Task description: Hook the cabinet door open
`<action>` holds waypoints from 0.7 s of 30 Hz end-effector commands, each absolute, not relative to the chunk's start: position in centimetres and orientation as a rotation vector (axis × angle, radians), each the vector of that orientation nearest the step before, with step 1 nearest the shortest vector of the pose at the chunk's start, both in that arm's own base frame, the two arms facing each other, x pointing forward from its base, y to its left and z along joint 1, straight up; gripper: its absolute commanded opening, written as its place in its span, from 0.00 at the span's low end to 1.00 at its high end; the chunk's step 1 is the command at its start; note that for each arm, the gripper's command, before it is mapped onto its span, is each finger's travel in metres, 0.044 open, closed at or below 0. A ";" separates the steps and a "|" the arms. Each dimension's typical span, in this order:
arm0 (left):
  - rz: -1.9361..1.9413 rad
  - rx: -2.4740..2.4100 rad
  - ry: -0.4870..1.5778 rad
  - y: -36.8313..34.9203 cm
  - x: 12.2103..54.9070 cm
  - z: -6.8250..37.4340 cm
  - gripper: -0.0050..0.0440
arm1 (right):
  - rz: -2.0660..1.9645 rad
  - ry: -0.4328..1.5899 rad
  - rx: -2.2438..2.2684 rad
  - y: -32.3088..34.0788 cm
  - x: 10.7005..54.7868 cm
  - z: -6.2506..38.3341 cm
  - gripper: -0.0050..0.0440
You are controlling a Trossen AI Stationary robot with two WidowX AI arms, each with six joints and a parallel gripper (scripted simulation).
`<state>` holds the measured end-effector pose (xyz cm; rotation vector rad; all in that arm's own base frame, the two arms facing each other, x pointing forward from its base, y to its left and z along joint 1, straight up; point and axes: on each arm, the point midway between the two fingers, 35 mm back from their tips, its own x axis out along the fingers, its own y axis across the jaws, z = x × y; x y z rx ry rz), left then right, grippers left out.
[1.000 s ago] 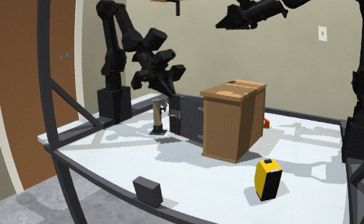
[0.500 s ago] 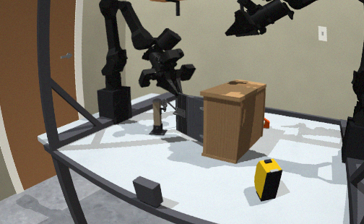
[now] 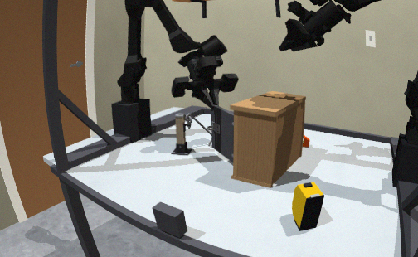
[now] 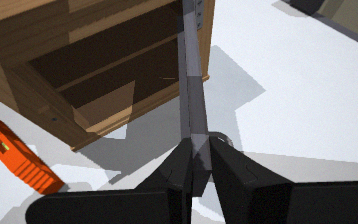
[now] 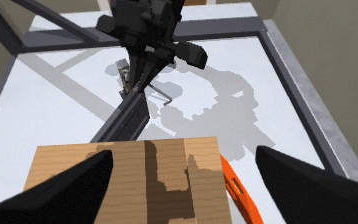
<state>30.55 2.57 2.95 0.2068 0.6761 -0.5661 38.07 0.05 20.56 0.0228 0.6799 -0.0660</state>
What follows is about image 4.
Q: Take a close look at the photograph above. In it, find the brown wooden cabinet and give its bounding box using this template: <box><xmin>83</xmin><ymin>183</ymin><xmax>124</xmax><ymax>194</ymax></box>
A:
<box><xmin>0</xmin><ymin>0</ymin><xmax>234</xmax><ymax>197</ymax></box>

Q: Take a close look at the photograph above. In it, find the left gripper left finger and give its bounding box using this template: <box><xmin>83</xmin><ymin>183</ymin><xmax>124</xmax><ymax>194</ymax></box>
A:
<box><xmin>25</xmin><ymin>138</ymin><xmax>194</xmax><ymax>224</ymax></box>

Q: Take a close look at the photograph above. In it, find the dark grey block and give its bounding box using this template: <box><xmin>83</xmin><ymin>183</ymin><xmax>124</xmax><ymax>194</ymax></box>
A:
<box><xmin>289</xmin><ymin>0</ymin><xmax>325</xmax><ymax>14</ymax></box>

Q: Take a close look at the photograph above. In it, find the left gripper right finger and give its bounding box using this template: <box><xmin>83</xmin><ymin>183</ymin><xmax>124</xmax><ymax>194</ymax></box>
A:
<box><xmin>209</xmin><ymin>136</ymin><xmax>358</xmax><ymax>224</ymax></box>

